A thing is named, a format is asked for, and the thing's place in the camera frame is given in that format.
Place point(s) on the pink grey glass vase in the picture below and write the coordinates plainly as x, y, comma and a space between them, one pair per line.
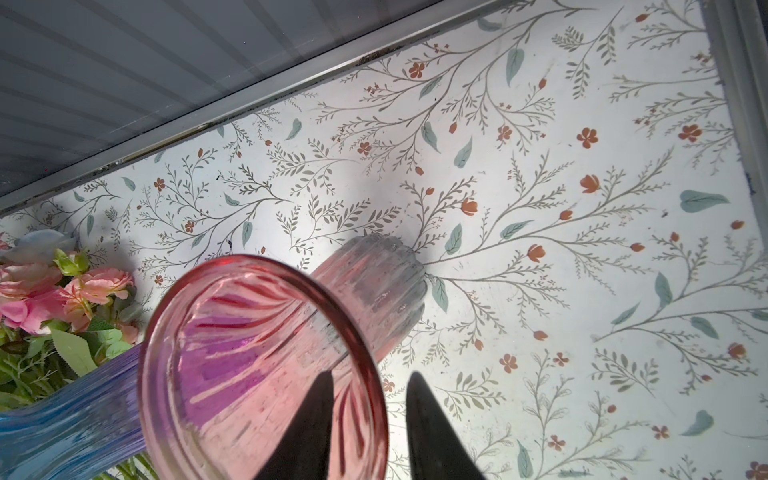
234, 345

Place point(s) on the floral patterned table mat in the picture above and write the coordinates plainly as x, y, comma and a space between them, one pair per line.
569, 174

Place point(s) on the blue purple glass vase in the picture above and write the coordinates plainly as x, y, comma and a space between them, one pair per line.
80, 431

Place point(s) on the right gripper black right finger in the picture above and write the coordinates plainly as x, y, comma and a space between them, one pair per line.
435, 451

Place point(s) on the bunch of artificial flowers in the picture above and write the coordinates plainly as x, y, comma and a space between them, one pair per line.
62, 318

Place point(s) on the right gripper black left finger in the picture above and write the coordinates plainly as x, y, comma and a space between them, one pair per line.
304, 450

